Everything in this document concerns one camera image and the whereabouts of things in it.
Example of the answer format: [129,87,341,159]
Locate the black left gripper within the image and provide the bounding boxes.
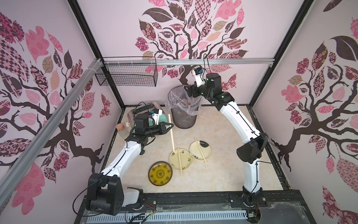
[146,121,174,137]

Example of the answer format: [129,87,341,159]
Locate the bare wooden chopsticks pair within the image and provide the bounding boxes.
[194,138,208,163]

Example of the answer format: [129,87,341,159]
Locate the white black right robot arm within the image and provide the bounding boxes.
[185,68,268,207]

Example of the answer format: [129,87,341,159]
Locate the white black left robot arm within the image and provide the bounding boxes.
[86,109,173,216]

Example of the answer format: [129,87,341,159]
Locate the clear plastic bin liner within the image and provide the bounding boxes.
[165,85,203,116]

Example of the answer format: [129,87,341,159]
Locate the black mesh trash bin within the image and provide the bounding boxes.
[167,85,202,129]

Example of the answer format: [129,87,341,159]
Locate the mint green toaster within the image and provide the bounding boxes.
[127,101,168,127]

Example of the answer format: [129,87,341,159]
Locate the cream plate right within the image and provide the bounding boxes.
[189,140,212,162]

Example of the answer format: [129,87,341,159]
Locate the cream plate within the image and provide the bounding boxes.
[169,148,193,170]
[189,140,212,162]

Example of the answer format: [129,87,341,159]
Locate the cream plate middle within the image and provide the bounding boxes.
[169,148,193,170]

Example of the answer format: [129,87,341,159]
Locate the yellow black patterned plate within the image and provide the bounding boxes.
[148,161,172,186]

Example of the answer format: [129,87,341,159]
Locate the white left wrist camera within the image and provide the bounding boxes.
[150,109,163,125]

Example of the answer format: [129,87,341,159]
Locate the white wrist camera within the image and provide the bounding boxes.
[150,109,163,125]
[192,65,205,87]

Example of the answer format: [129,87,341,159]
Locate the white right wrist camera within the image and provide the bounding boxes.
[192,65,205,87]

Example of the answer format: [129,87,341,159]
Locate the black wire wall basket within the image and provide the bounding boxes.
[95,56,158,87]

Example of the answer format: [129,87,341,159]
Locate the aluminium frame bar rear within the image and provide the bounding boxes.
[104,58,275,66]

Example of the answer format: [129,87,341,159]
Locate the aluminium frame bar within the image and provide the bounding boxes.
[104,58,275,66]
[1,59,103,207]

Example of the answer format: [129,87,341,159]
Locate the white slotted cable duct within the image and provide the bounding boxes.
[86,211,248,224]

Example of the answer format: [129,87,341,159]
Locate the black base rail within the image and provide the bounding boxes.
[74,190,316,224]

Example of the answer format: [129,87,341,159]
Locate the aluminium frame bar left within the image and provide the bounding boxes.
[1,59,103,207]

